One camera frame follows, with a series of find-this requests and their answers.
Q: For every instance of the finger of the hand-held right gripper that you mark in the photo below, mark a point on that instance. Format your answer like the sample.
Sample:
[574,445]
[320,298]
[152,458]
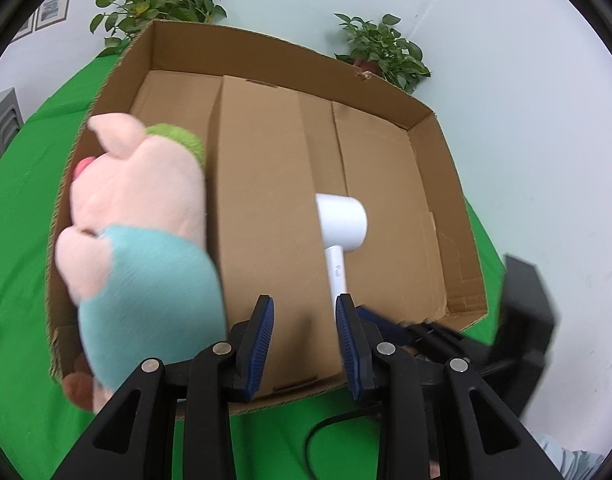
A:
[451,342]
[386,327]

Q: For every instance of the wall of framed certificates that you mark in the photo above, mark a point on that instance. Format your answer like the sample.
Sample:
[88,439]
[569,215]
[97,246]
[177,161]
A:
[53,5]

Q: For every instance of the potted plant with brown pot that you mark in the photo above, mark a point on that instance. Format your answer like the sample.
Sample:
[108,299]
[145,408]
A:
[381,47]

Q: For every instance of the person's right forearm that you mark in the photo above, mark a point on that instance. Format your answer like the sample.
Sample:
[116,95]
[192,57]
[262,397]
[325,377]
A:
[571,460]

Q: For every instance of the white hair dryer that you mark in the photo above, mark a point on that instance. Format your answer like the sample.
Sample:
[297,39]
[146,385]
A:
[342,220]

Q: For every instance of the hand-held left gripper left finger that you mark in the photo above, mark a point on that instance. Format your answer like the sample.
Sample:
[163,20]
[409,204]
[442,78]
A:
[258,347]

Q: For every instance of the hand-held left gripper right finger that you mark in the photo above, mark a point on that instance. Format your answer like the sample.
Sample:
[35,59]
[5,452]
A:
[348,347]

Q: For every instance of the pink pig plush toy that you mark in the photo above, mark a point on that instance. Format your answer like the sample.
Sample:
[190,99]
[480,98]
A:
[136,195]

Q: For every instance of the large cardboard box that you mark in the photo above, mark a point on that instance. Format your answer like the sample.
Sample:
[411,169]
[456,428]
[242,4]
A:
[386,170]

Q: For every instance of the grey radiator unit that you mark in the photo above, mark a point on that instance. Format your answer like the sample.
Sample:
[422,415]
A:
[1,127]

